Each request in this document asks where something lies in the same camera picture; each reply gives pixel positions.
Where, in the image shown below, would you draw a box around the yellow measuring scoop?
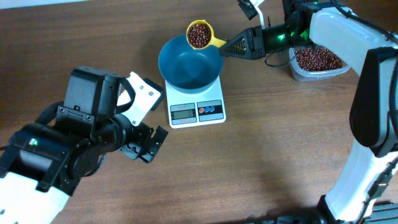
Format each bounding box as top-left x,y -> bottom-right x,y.
186,20 -> 226,50

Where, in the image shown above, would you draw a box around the red beans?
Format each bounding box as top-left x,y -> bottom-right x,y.
187,23 -> 211,49
294,47 -> 343,72

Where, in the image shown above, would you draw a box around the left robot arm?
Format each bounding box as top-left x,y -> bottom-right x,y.
1,66 -> 167,223

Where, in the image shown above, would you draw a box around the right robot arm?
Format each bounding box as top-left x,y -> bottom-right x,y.
219,1 -> 397,223

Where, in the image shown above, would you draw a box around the white digital kitchen scale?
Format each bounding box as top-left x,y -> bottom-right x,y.
166,78 -> 226,129

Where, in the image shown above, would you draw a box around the blue plastic bowl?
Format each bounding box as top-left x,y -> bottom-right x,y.
158,35 -> 224,93

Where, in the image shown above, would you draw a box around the clear plastic bean container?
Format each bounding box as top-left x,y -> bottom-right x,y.
289,48 -> 350,82

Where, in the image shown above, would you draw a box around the red beans in container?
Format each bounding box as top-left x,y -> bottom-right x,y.
294,47 -> 343,72

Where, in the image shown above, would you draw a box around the right black camera cable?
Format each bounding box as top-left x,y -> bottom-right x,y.
264,0 -> 398,68

